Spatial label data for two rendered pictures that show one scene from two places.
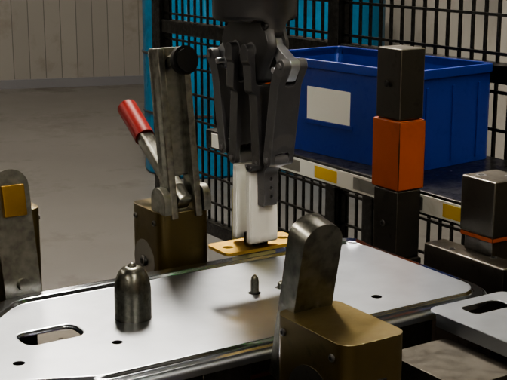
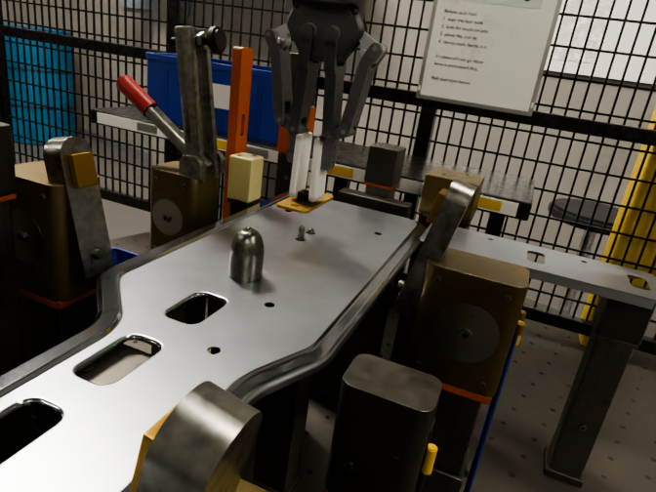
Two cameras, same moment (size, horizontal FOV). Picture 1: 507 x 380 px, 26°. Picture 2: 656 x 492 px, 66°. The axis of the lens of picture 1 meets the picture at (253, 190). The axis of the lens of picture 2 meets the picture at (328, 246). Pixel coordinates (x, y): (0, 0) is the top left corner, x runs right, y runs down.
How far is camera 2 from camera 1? 0.62 m
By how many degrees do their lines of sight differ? 37
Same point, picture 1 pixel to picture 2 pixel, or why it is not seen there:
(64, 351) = (238, 325)
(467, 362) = not seen: hidden behind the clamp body
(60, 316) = (179, 284)
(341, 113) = (225, 101)
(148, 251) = (173, 209)
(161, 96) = (193, 72)
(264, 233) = (319, 192)
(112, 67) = not seen: outside the picture
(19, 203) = (90, 172)
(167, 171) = (198, 141)
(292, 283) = (442, 237)
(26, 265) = (98, 233)
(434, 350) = not seen: hidden behind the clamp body
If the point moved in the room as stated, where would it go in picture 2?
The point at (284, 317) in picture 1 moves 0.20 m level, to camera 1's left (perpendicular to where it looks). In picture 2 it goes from (440, 266) to (238, 306)
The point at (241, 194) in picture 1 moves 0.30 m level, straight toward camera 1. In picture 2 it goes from (300, 161) to (542, 269)
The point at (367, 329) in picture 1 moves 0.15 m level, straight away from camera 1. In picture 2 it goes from (507, 269) to (408, 216)
